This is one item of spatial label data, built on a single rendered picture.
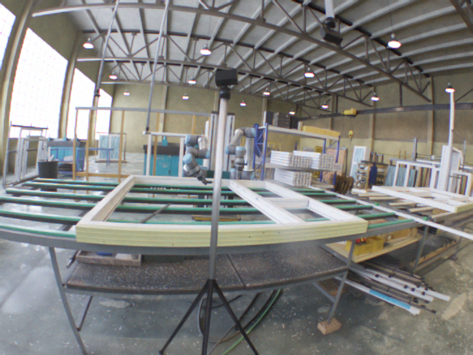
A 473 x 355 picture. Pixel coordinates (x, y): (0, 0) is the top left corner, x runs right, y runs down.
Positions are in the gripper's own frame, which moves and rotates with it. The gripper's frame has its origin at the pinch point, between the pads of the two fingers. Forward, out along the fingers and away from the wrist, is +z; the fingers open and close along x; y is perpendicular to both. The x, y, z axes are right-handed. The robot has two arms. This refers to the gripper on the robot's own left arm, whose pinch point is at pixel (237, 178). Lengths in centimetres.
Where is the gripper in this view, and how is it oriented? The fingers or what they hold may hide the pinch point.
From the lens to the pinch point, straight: 244.9
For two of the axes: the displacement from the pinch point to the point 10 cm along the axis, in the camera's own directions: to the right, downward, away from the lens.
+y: -9.5, -0.4, -3.0
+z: -0.9, 9.9, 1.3
